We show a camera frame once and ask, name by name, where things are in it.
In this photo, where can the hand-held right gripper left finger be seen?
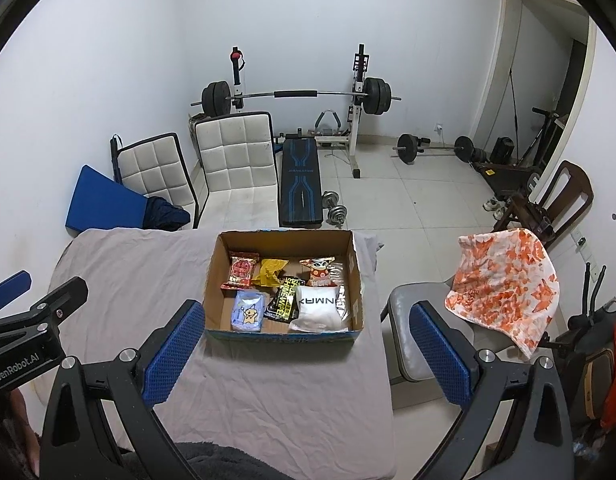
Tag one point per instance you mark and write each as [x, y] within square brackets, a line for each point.
[180, 345]

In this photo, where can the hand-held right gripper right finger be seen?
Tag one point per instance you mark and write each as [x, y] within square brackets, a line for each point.
[438, 352]

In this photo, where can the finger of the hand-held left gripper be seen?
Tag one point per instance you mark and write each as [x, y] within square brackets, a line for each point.
[63, 300]
[8, 286]

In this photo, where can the light blue tissue packet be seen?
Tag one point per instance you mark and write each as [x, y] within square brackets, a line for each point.
[249, 311]

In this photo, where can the cardboard box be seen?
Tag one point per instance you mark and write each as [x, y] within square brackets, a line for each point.
[218, 270]

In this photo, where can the red snack packet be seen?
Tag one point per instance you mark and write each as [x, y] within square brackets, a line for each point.
[240, 271]

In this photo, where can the black wipes packet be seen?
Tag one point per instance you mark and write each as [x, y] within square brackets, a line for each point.
[283, 300]

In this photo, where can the yellow snack packet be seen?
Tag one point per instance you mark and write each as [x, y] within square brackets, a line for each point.
[270, 272]

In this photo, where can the white soft packet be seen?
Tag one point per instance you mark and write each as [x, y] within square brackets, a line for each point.
[315, 310]

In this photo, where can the orange cartoon snack packet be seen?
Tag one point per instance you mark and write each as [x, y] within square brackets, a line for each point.
[318, 272]

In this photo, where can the person's left forearm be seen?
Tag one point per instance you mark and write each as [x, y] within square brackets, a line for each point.
[10, 430]

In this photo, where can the grey padded chair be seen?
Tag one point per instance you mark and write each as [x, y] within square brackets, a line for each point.
[413, 340]

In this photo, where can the grey tablecloth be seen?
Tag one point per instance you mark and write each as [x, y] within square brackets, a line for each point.
[128, 270]

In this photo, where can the orange and white patterned cloth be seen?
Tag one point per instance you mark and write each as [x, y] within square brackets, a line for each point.
[508, 285]

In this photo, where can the blue foam cushion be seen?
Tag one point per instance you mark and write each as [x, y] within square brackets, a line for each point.
[105, 202]

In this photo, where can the dark blue cloth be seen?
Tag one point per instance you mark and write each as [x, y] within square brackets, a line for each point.
[165, 215]

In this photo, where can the pair of white shoes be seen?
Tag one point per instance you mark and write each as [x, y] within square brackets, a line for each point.
[493, 207]

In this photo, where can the white quilted chair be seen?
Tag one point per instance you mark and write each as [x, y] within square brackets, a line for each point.
[235, 160]
[155, 175]

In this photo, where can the chrome dumbbell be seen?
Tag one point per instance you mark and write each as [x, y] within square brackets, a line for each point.
[338, 214]
[331, 199]

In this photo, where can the red bag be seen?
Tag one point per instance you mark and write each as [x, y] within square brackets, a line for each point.
[615, 375]

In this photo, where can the black exercise equipment base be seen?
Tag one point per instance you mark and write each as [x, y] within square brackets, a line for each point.
[508, 177]

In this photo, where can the stack of black weight plates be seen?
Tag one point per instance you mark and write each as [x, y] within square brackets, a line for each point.
[480, 155]

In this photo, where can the black and blue weight bench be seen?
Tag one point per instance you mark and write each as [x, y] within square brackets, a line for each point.
[300, 180]

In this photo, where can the dark wooden chair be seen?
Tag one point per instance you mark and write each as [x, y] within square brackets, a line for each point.
[568, 195]

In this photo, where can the short barbell with black plates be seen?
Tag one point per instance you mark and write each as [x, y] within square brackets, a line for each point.
[408, 149]

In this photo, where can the black speaker box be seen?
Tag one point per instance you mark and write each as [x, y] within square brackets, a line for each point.
[501, 150]

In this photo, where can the camouflage bag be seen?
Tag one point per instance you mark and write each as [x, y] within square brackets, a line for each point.
[195, 132]

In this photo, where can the white barbell rack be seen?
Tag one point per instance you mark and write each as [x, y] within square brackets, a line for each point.
[358, 130]

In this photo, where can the black kick scooter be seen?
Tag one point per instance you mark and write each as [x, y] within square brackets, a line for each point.
[543, 135]

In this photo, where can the grey bench leg attachment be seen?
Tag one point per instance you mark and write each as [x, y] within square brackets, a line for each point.
[328, 121]

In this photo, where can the racked barbell with black plates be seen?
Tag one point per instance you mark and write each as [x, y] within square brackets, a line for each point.
[375, 96]

